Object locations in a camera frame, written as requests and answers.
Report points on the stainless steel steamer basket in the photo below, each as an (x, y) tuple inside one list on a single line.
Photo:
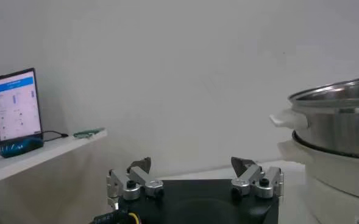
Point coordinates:
[(334, 134)]

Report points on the blue computer mouse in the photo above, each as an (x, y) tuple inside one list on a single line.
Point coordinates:
[(20, 146)]

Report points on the green circuit board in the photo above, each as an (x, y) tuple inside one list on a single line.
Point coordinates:
[(87, 133)]

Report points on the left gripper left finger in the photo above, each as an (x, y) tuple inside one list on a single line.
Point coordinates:
[(136, 178)]

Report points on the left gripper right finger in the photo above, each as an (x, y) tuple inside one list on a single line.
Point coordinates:
[(252, 176)]

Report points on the black laptop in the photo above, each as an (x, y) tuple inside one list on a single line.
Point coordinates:
[(14, 106)]

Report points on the white side table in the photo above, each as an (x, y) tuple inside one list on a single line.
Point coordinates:
[(45, 170)]

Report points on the white electric cooker base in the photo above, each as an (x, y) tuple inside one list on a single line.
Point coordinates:
[(334, 182)]

